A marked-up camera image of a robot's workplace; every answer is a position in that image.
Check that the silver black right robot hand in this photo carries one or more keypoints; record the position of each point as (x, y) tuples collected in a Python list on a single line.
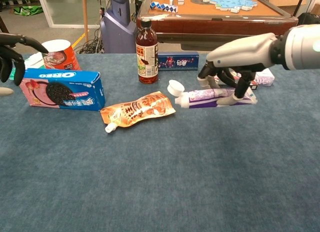
[(242, 52)]

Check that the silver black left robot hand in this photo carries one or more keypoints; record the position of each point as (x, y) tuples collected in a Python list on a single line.
[(15, 39)]

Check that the purple white toothpaste tube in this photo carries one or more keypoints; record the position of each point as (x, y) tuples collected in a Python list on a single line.
[(200, 98)]

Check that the green bag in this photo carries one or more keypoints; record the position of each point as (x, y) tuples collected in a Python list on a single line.
[(27, 10)]

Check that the dark table leg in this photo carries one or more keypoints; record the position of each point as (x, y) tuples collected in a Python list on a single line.
[(3, 25)]

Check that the green wet wipes pack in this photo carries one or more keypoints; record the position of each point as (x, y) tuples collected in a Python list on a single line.
[(33, 62)]

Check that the black red flat box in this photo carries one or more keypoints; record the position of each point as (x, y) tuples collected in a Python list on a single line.
[(253, 86)]

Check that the brown mahjong table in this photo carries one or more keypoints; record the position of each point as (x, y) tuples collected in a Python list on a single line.
[(212, 24)]

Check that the red instant noodle cup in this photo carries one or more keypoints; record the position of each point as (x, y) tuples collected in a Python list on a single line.
[(62, 57)]

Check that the pile of blue mahjong tiles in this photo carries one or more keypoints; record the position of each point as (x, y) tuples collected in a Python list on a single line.
[(230, 2)]

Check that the long dark blue box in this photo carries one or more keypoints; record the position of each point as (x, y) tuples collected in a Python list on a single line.
[(180, 61)]

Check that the cardboard box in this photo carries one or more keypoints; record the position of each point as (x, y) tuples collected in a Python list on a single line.
[(285, 2)]

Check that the wooden pole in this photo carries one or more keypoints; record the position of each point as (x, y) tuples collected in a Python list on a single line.
[(85, 17)]

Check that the blue Oreo cookie box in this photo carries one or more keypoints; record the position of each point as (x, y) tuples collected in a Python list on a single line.
[(75, 92)]

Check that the blue white snake puzzle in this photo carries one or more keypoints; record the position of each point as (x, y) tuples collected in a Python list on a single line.
[(162, 7)]

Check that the brown tea bottle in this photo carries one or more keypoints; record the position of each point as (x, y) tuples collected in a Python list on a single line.
[(147, 62)]

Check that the orange spout pouch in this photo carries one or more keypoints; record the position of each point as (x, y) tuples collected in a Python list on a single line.
[(142, 109)]

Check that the blue felt table cover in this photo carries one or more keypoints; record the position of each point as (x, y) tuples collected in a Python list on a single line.
[(175, 179)]

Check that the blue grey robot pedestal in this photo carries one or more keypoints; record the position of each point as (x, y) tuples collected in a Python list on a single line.
[(117, 29)]

